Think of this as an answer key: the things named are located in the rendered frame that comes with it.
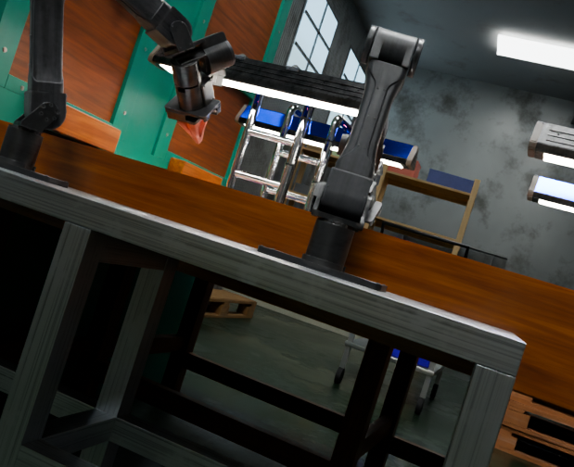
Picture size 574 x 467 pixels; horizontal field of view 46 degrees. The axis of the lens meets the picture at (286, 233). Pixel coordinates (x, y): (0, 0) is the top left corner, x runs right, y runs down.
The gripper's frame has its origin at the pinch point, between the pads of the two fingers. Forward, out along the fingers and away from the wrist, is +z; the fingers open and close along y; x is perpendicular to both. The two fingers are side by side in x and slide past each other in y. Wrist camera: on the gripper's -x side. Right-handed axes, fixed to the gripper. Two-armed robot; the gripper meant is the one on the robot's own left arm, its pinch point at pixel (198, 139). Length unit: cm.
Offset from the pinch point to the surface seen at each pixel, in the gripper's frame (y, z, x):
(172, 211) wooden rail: -6.4, 2.1, 20.3
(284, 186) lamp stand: -7.6, 28.8, -22.5
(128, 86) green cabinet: 48, 17, -33
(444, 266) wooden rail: -60, -1, 16
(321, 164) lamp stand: -7, 39, -47
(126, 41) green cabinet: 49, 6, -38
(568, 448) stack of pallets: -112, 246, -116
